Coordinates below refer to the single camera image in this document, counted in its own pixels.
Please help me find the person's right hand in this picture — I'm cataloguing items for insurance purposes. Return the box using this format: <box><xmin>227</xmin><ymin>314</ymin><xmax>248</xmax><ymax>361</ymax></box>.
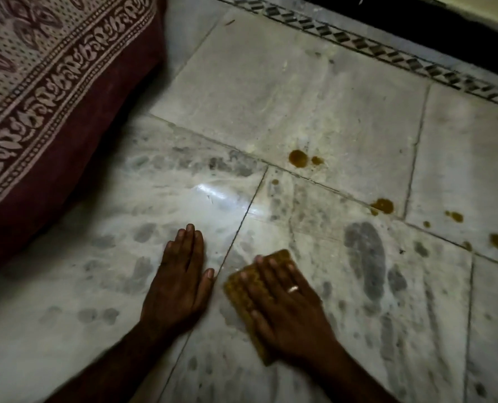
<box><xmin>238</xmin><ymin>255</ymin><xmax>338</xmax><ymax>365</ymax></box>

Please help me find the black skirting board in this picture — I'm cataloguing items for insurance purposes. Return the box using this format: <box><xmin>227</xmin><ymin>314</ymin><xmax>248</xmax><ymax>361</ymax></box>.
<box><xmin>295</xmin><ymin>0</ymin><xmax>498</xmax><ymax>82</ymax></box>

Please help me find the yellow-brown patterned cloth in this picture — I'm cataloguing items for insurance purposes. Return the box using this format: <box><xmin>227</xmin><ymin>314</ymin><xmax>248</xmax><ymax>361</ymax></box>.
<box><xmin>223</xmin><ymin>249</ymin><xmax>294</xmax><ymax>367</ymax></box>

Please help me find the person's left hand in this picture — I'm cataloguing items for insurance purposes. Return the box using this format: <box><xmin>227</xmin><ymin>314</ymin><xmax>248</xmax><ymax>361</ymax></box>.
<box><xmin>139</xmin><ymin>223</ymin><xmax>215</xmax><ymax>336</ymax></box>

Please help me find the person's left forearm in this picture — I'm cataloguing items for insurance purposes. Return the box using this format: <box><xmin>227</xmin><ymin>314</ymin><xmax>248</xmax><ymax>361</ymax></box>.
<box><xmin>43</xmin><ymin>321</ymin><xmax>181</xmax><ymax>403</ymax></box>

